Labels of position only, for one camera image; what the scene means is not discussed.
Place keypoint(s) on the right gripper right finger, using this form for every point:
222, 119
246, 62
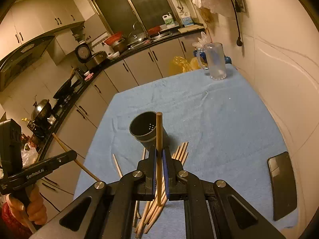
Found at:
174, 188

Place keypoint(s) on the left hand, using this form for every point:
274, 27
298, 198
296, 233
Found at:
36, 209

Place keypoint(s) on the black rice cooker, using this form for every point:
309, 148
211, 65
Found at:
85, 56

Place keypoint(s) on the wooden chopstick in pile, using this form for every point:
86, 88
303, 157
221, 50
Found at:
139, 229
154, 212

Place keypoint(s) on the yellow plastic bag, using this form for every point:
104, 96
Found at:
181, 65

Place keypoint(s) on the glass pot lid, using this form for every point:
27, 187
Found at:
136, 38

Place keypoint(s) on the clear glass mug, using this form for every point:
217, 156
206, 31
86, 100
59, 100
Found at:
215, 60

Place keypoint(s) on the black wok on stove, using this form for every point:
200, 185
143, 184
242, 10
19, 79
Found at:
69, 87

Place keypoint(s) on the black smartphone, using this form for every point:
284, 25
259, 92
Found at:
283, 185

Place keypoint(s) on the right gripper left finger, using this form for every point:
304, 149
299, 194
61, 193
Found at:
146, 185

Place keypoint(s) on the steel pot with lid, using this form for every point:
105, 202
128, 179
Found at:
41, 111

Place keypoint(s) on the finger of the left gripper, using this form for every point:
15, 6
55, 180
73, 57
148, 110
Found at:
64, 158

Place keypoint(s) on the dark cylindrical utensil holder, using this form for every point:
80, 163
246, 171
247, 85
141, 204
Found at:
146, 126

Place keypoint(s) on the blue table cloth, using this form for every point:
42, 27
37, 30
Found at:
229, 131

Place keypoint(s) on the loose wooden chopstick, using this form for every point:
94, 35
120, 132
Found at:
117, 166

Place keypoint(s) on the white detergent jug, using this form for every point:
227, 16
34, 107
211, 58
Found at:
169, 20

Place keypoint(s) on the range hood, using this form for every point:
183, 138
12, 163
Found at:
20, 59

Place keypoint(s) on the red basin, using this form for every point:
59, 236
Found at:
114, 38

